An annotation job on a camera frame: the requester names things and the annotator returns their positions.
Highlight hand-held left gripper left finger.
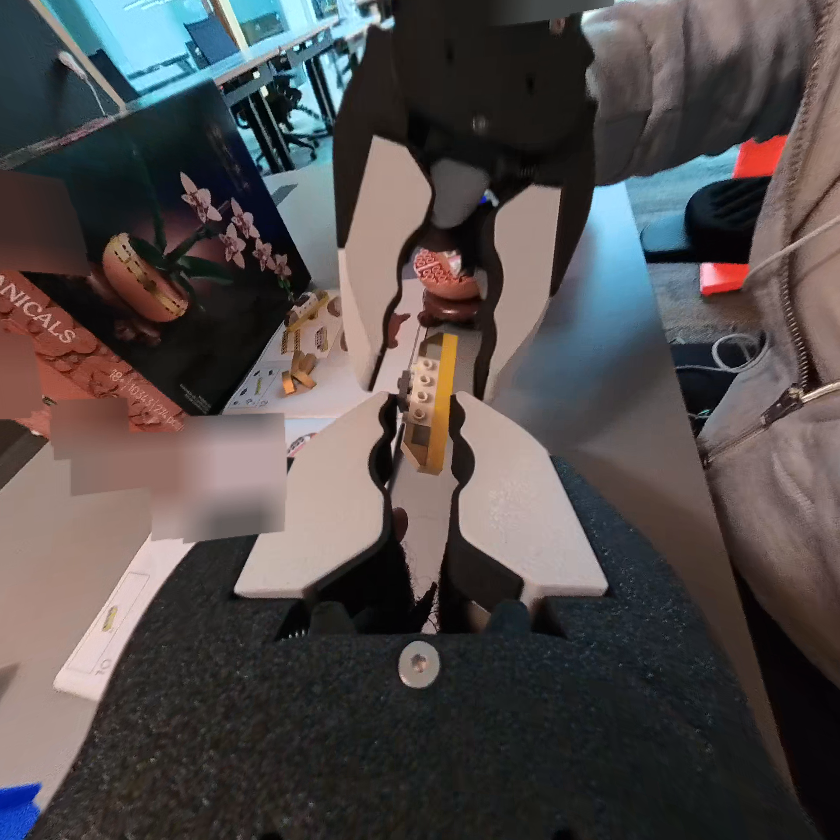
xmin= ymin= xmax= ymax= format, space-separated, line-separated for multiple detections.
xmin=237 ymin=394 xmax=399 ymax=602

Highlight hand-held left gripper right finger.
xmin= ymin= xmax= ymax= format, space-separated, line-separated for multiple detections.
xmin=447 ymin=392 xmax=610 ymax=620

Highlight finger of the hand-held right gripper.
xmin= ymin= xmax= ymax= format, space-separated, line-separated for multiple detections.
xmin=339 ymin=134 xmax=434 ymax=392
xmin=479 ymin=180 xmax=569 ymax=401

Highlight brick pot model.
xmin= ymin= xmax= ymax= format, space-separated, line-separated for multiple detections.
xmin=410 ymin=243 xmax=483 ymax=324

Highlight white yellow brick strip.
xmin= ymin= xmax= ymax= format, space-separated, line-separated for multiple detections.
xmin=398 ymin=331 xmax=462 ymax=472

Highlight white instruction booklet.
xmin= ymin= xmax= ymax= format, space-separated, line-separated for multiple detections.
xmin=53 ymin=283 xmax=397 ymax=697

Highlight black mesh chair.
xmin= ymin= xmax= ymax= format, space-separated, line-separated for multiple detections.
xmin=641 ymin=175 xmax=778 ymax=263

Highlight black flower print box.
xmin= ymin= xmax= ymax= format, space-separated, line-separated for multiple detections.
xmin=0 ymin=86 xmax=316 ymax=437

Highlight background office desks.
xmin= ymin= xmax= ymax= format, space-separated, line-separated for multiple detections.
xmin=125 ymin=0 xmax=388 ymax=174

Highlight white gooseneck microphone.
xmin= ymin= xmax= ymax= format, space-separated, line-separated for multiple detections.
xmin=57 ymin=49 xmax=128 ymax=115

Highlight blue plastic bin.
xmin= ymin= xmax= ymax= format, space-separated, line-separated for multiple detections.
xmin=0 ymin=783 xmax=43 ymax=840

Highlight white earphone cable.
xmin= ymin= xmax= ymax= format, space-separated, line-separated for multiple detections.
xmin=670 ymin=329 xmax=765 ymax=427

